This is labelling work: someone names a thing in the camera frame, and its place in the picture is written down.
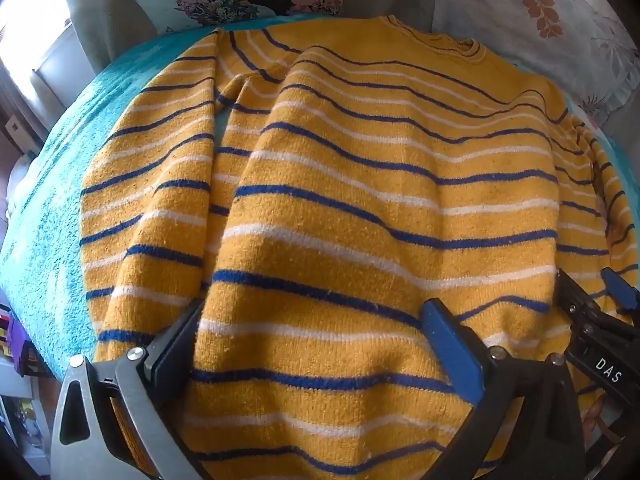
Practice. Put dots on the purple cloth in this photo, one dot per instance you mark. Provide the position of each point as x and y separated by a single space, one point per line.
19 347

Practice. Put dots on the teal cartoon print blanket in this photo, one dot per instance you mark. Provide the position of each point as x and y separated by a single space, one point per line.
50 210

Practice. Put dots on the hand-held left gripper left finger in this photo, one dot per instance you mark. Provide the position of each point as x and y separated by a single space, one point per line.
169 357

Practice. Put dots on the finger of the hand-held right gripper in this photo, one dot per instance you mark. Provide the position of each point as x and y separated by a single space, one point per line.
621 290
572 300

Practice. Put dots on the yellow striped sweater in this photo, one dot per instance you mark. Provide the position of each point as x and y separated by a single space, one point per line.
350 200

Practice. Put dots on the window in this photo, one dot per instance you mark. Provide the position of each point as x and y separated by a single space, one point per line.
42 25

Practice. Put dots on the leaf print pillow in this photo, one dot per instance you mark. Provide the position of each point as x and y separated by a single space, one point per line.
510 30

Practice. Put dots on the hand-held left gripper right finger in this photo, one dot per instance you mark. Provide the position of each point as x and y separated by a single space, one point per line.
450 352

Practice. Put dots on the white wall switch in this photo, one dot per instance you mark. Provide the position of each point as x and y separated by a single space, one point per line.
13 132

